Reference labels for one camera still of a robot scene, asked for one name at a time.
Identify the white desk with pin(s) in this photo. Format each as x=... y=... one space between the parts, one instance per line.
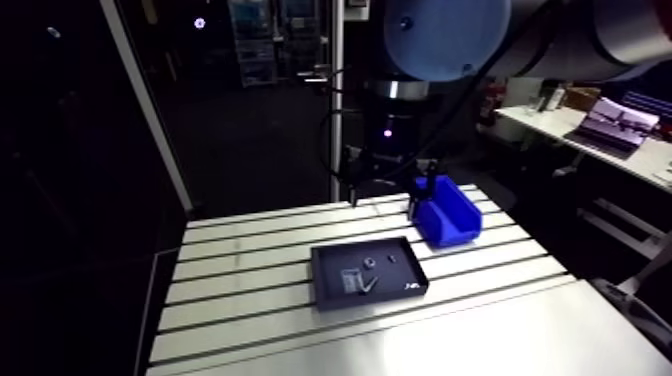
x=556 y=123

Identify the cardboard box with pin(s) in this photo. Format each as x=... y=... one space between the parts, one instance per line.
x=582 y=98

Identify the round lamp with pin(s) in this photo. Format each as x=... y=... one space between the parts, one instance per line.
x=199 y=23

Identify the pale slanted post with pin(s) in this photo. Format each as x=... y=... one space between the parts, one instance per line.
x=147 y=105

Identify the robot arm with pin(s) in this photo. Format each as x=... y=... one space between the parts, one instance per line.
x=446 y=36

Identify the storage shelf rack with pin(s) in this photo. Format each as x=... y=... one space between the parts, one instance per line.
x=254 y=52

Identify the white upright post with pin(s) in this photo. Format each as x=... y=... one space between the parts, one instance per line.
x=336 y=105

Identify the black tray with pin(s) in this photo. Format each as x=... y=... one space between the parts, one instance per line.
x=336 y=294

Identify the grey metal frame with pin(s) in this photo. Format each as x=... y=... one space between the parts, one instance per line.
x=619 y=226

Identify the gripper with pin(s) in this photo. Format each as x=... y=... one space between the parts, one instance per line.
x=392 y=131

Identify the blue bin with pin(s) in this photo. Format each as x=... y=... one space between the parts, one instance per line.
x=451 y=220

